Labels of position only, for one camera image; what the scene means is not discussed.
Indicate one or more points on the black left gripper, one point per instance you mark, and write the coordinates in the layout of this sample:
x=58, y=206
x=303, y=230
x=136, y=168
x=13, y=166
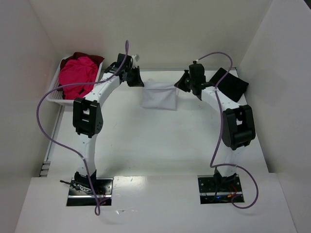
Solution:
x=132, y=76

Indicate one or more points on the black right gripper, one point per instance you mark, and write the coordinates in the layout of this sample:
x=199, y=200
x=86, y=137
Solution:
x=185, y=81

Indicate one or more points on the white t shirt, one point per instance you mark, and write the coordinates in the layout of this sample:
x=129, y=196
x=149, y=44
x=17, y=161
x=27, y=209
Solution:
x=158, y=95

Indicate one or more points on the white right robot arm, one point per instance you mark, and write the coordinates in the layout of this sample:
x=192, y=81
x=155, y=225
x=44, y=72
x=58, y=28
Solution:
x=237, y=126

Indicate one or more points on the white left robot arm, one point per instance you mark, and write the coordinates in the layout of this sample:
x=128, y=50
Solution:
x=87, y=112

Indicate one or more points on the dark red t shirt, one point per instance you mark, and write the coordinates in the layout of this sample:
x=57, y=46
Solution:
x=94, y=58

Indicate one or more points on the folded black t shirt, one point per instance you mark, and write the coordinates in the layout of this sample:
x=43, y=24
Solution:
x=231, y=86

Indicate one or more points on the pink t shirt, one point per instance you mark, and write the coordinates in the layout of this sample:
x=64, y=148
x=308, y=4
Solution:
x=77, y=77

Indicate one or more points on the white plastic basket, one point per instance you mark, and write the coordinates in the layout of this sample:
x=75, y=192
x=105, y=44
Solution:
x=78, y=68

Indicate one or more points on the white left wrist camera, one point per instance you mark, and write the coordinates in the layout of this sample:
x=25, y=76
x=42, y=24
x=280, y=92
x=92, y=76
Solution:
x=135, y=59

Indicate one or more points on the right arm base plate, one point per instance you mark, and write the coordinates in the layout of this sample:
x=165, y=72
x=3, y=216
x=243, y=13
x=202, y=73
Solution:
x=212, y=193

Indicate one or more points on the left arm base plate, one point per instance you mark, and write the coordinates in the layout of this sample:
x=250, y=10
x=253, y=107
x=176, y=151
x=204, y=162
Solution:
x=83, y=196

